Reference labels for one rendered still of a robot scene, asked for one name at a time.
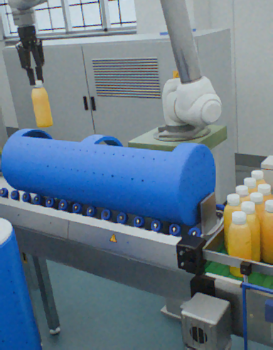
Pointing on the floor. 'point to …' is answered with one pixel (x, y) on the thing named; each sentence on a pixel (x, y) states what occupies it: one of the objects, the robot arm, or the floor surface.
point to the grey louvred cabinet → (121, 88)
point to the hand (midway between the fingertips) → (35, 76)
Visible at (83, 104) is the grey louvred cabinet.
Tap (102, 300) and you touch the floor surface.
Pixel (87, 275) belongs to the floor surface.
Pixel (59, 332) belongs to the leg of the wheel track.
